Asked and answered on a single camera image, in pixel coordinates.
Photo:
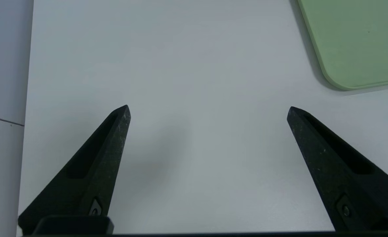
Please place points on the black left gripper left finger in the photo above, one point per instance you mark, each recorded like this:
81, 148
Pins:
91, 171

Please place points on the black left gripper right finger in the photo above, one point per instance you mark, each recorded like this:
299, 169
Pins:
338, 171

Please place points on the light green plastic tray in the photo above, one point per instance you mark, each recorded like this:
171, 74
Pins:
361, 39

